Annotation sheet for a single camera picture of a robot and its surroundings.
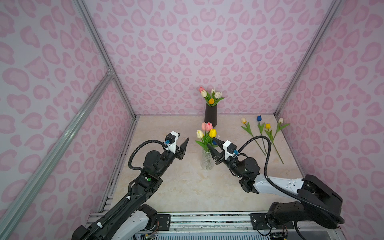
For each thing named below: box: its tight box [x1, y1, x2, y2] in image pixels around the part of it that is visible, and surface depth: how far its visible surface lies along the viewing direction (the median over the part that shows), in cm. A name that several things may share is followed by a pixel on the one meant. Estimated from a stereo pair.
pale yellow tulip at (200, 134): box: [195, 129, 208, 151], surface depth 72 cm
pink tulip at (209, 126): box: [205, 122, 213, 132], surface depth 75 cm
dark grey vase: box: [204, 103, 218, 128], surface depth 109 cm
